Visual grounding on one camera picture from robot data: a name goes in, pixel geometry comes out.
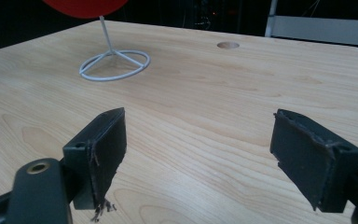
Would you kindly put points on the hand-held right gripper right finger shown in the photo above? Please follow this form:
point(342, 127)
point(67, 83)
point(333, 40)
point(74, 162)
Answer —
point(304, 155)

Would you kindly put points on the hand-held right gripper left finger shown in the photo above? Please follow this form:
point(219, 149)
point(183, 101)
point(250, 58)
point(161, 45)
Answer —
point(105, 152)

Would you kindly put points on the red baseball cap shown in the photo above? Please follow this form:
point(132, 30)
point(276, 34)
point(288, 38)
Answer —
point(85, 7)

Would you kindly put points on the dark curtain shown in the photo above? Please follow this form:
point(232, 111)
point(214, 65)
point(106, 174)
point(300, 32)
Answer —
point(167, 12)

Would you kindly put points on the white metal frame stand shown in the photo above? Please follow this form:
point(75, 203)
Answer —
point(320, 29)

